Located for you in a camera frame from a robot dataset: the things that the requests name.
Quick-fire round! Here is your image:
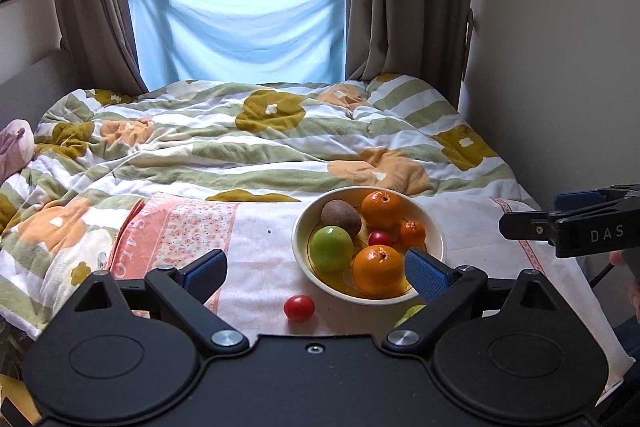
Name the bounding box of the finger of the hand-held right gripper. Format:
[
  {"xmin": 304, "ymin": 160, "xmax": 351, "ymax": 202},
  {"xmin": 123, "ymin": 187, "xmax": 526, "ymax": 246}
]
[
  {"xmin": 553, "ymin": 189, "xmax": 615, "ymax": 211},
  {"xmin": 498, "ymin": 211, "xmax": 557, "ymax": 244}
]

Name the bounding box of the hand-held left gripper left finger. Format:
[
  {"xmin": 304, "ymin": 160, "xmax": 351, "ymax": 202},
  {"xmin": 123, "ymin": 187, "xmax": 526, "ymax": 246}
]
[{"xmin": 72, "ymin": 249, "xmax": 251, "ymax": 356}]

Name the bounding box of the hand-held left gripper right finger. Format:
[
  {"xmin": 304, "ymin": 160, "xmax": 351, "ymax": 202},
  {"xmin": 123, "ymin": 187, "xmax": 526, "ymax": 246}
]
[{"xmin": 381, "ymin": 248, "xmax": 563, "ymax": 355}]

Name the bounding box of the small mandarin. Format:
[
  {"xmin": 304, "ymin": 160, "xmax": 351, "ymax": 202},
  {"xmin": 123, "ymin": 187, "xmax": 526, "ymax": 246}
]
[{"xmin": 399, "ymin": 220, "xmax": 427, "ymax": 249}]

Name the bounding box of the large orange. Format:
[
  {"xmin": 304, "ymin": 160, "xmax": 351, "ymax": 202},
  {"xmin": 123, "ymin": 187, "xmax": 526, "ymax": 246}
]
[
  {"xmin": 352, "ymin": 245, "xmax": 405, "ymax": 299},
  {"xmin": 361, "ymin": 190, "xmax": 403, "ymax": 229}
]

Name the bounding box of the green apple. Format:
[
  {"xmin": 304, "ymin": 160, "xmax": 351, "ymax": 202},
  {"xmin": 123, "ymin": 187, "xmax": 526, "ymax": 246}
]
[
  {"xmin": 394, "ymin": 304, "xmax": 427, "ymax": 328},
  {"xmin": 308, "ymin": 226, "xmax": 355, "ymax": 273}
]

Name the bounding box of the cream bowl with duck print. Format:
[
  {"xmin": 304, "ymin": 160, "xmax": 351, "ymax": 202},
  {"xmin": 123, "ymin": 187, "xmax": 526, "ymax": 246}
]
[{"xmin": 291, "ymin": 187, "xmax": 445, "ymax": 305}]

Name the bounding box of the plain brown kiwi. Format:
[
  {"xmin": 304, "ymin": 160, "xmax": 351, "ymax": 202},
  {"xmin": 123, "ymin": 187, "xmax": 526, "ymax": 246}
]
[{"xmin": 320, "ymin": 200, "xmax": 362, "ymax": 236}]

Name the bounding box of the person's right hand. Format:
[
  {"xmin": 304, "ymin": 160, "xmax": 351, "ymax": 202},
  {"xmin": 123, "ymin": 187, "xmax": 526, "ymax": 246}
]
[{"xmin": 609, "ymin": 250, "xmax": 640, "ymax": 324}]

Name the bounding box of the white towel with pink floral band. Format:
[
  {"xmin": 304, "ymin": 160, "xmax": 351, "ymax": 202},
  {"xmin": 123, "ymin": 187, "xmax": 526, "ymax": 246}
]
[{"xmin": 107, "ymin": 192, "xmax": 636, "ymax": 393}]

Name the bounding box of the striped floral blanket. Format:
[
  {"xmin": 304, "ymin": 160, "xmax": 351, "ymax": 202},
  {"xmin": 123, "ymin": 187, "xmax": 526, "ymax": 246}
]
[{"xmin": 0, "ymin": 74, "xmax": 543, "ymax": 340}]

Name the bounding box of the yellow object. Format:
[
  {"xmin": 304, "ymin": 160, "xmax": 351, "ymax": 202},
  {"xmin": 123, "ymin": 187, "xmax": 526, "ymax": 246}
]
[{"xmin": 0, "ymin": 373, "xmax": 42, "ymax": 427}]

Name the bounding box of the pink plush toy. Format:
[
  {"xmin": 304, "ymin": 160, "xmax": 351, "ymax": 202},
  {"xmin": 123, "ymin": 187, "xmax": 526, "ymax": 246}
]
[{"xmin": 0, "ymin": 119, "xmax": 36, "ymax": 180}]

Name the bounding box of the light blue cloth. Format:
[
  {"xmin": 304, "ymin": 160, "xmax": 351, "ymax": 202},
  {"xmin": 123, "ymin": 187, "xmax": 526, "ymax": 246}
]
[{"xmin": 127, "ymin": 0, "xmax": 347, "ymax": 92}]

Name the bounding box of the grey bed headboard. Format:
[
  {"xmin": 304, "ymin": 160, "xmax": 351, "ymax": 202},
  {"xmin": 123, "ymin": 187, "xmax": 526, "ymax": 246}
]
[{"xmin": 0, "ymin": 49, "xmax": 72, "ymax": 115}]

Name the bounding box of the black cable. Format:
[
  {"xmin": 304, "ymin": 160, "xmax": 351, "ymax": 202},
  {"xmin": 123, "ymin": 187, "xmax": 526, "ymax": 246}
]
[{"xmin": 589, "ymin": 263, "xmax": 615, "ymax": 290}]

